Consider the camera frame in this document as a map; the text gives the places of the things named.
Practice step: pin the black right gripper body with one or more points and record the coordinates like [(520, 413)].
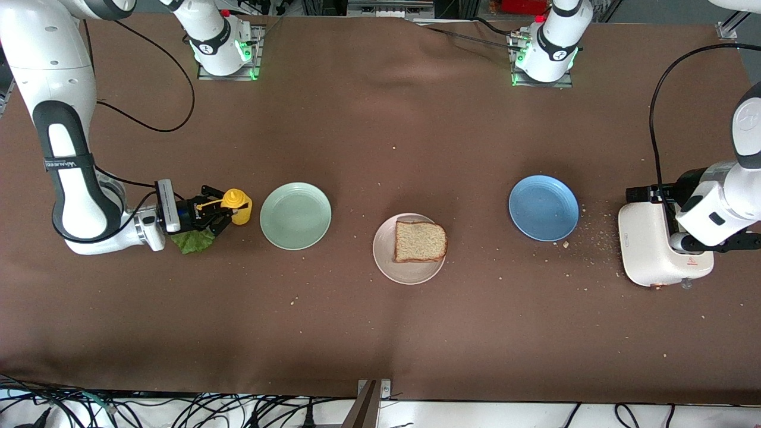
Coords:
[(188, 214)]

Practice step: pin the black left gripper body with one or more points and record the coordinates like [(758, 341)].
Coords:
[(684, 186)]

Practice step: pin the green lettuce leaf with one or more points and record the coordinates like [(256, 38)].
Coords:
[(190, 244)]

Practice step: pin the yellow mustard squeeze bottle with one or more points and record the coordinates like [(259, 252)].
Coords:
[(241, 211)]

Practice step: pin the brown bread slice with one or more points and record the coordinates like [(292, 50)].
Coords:
[(419, 242)]

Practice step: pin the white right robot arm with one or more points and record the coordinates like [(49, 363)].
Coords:
[(53, 59)]

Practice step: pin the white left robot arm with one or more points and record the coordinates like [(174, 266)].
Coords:
[(725, 202)]

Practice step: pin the light green plate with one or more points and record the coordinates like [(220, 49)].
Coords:
[(295, 217)]

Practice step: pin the blue plate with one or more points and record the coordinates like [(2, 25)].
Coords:
[(544, 208)]

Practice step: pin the beige plate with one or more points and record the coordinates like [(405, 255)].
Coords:
[(410, 273)]

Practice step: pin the white two-slot toaster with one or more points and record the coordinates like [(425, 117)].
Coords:
[(645, 244)]

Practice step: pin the grey toaster power plug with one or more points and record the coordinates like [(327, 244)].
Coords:
[(688, 285)]

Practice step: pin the brown table cloth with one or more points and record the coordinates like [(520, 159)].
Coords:
[(357, 148)]

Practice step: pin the red box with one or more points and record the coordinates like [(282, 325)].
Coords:
[(523, 6)]

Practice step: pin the grey metal equipment box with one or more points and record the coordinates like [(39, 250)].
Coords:
[(386, 7)]

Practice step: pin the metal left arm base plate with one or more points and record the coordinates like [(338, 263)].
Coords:
[(565, 84)]

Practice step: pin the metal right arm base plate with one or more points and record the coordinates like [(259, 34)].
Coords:
[(257, 59)]

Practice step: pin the aluminium frame profile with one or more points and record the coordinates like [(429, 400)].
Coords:
[(728, 30)]

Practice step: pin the metal table edge bracket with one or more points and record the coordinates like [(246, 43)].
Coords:
[(365, 410)]

